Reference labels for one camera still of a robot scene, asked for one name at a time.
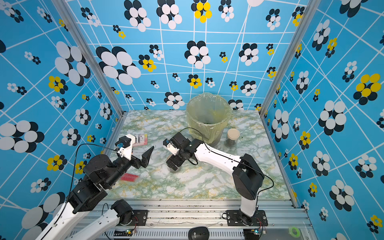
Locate clear plastic tea jar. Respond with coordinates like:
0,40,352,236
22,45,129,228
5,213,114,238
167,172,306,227
199,159,214,171

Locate circuit board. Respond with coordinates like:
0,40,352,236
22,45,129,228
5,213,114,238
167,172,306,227
243,229,260,240
114,229,135,237

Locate green tape roll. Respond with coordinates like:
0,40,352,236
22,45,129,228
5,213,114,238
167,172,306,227
289,227,301,239

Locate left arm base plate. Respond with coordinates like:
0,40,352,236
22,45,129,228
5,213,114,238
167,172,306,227
119,210,149,227

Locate left circuit board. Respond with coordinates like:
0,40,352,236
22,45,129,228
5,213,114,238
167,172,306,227
114,229,135,237

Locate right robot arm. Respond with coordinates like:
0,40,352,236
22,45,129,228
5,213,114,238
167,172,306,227
163,138,265,226

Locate jar with wooden lid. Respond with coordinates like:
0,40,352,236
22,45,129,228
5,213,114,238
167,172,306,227
225,129,240,148
167,163,180,173

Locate right circuit board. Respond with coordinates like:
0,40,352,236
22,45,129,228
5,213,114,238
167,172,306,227
243,229,260,240

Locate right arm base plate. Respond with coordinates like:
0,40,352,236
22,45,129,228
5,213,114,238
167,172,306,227
222,210,269,228

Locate small red packet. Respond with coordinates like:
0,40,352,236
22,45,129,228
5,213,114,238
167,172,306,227
121,173,139,183

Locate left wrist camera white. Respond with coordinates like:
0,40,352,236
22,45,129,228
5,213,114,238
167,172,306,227
115,134,136,161

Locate pink card package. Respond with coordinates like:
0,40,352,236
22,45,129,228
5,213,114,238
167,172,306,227
133,134,148,147

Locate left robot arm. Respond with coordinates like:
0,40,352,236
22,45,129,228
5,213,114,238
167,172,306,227
37,147,154,240

